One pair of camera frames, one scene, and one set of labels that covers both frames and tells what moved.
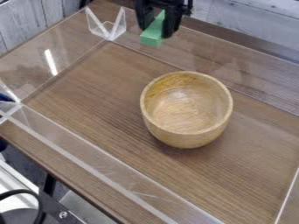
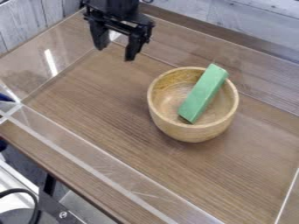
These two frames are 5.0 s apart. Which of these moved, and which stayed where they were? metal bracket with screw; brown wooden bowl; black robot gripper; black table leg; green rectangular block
Moved: brown wooden bowl; green rectangular block; black robot gripper
Stayed: black table leg; metal bracket with screw
